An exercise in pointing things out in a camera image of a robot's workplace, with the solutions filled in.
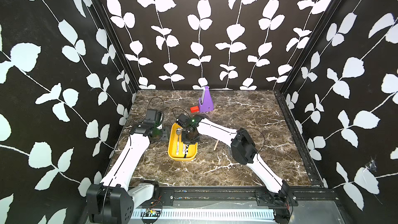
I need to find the white slotted cable duct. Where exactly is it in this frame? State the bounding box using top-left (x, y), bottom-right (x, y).
top-left (131, 208), bottom-right (275, 221)

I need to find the black aluminium frame rail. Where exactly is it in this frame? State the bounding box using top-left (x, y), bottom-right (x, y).
top-left (273, 90), bottom-right (323, 187)

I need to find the small green circuit board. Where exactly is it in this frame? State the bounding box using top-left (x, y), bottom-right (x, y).
top-left (142, 208), bottom-right (162, 219)

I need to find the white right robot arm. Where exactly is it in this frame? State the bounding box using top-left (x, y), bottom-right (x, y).
top-left (176, 114), bottom-right (290, 205)

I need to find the red small block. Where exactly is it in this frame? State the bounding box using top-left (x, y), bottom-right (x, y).
top-left (190, 106), bottom-right (200, 113)

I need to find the yellow plastic storage box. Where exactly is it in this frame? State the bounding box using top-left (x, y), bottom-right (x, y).
top-left (167, 123), bottom-right (198, 161)

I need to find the purple plastic stand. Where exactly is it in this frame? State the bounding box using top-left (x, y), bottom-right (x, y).
top-left (198, 86), bottom-right (214, 113)

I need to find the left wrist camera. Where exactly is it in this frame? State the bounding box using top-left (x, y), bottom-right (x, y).
top-left (144, 108), bottom-right (164, 127)

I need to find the black long spoon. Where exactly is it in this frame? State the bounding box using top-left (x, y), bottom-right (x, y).
top-left (183, 144), bottom-right (189, 158)

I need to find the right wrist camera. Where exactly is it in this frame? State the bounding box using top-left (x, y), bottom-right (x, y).
top-left (176, 114), bottom-right (191, 129)

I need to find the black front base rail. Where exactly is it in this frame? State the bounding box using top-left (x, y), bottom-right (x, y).
top-left (155, 186), bottom-right (338, 208)

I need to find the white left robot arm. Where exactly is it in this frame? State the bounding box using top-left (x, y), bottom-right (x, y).
top-left (86, 109), bottom-right (164, 224)

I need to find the white handled steel spoon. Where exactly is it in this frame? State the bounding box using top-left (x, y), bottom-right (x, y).
top-left (176, 128), bottom-right (182, 155)

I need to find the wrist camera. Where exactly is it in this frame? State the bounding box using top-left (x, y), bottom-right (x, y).
top-left (176, 114), bottom-right (191, 129)
top-left (144, 108), bottom-right (164, 127)

